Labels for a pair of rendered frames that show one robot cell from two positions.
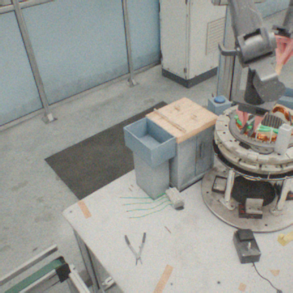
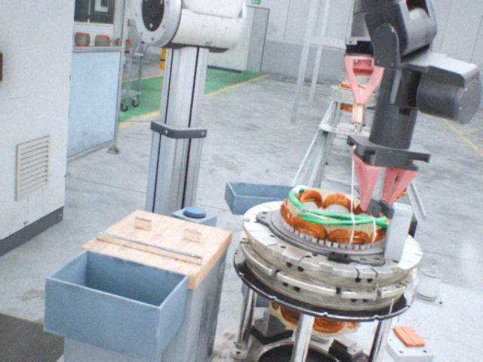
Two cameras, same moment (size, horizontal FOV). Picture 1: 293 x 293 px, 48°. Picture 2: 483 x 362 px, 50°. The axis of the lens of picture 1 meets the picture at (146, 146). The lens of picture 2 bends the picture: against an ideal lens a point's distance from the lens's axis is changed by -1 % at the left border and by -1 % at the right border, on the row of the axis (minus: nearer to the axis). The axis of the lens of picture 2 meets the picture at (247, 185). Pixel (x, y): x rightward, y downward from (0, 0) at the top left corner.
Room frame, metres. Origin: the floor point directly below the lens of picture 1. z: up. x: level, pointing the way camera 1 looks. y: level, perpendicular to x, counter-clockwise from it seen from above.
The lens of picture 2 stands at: (0.36, 0.34, 1.42)
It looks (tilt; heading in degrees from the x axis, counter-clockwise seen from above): 17 degrees down; 315
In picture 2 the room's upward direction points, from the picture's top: 9 degrees clockwise
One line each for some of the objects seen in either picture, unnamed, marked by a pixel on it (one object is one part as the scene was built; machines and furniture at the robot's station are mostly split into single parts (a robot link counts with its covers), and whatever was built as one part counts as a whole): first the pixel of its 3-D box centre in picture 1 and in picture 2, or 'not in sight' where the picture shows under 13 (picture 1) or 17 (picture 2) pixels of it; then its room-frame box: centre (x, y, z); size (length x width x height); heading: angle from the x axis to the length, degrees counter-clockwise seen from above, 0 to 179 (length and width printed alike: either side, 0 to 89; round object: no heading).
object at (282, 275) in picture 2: (228, 152); (306, 282); (0.81, -0.27, 1.05); 0.09 x 0.04 x 0.01; 38
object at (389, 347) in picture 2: not in sight; (402, 342); (0.83, -0.69, 0.79); 0.12 x 0.09 x 0.02; 151
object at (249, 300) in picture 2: not in sight; (248, 305); (0.99, -0.33, 0.91); 0.02 x 0.02 x 0.21
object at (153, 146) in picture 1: (150, 161); (113, 361); (0.94, -0.01, 0.92); 0.17 x 0.11 x 0.28; 34
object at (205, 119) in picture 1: (182, 118); (161, 244); (1.03, -0.14, 1.05); 0.20 x 0.19 x 0.02; 124
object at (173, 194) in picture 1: (174, 197); not in sight; (0.86, -0.09, 0.80); 0.10 x 0.05 x 0.04; 20
